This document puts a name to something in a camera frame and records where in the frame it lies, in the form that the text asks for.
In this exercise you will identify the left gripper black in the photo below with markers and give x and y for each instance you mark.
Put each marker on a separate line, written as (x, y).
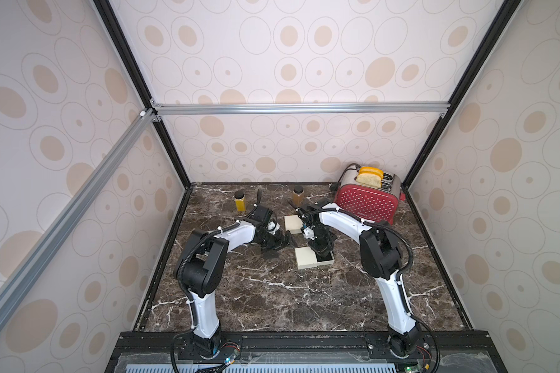
(278, 242)

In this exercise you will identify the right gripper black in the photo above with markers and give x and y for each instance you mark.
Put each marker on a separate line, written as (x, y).
(320, 240)

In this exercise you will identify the cream square box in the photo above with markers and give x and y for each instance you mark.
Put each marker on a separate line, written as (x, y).
(307, 258)

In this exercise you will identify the cream drawer jewelry box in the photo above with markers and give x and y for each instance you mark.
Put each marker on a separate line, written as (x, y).
(293, 224)

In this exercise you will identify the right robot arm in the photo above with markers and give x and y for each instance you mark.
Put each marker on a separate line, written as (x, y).
(385, 255)

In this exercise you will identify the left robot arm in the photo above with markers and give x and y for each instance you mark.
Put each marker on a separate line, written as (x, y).
(200, 267)

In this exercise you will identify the yellow spice jar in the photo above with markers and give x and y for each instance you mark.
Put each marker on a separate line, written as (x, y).
(239, 198)

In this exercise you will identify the brown spice jar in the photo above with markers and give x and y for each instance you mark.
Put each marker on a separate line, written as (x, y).
(297, 195)

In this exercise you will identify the red polka dot toaster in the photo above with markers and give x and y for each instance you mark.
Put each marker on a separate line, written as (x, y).
(373, 204)

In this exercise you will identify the pale toast slice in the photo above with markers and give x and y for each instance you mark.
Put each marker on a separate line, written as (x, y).
(370, 179)

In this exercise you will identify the yellow toast slice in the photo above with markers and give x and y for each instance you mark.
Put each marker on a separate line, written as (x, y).
(371, 171)

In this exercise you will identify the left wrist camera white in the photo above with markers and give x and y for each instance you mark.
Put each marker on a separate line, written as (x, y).
(273, 227)

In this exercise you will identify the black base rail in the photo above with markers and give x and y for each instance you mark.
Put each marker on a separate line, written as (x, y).
(442, 351)

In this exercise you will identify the back aluminium rail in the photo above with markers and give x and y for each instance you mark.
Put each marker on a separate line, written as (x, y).
(327, 108)

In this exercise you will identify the aluminium rail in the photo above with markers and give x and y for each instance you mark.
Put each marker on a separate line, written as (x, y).
(327, 108)
(24, 277)

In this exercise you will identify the left aluminium rail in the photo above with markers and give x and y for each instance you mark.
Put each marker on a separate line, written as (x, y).
(24, 277)

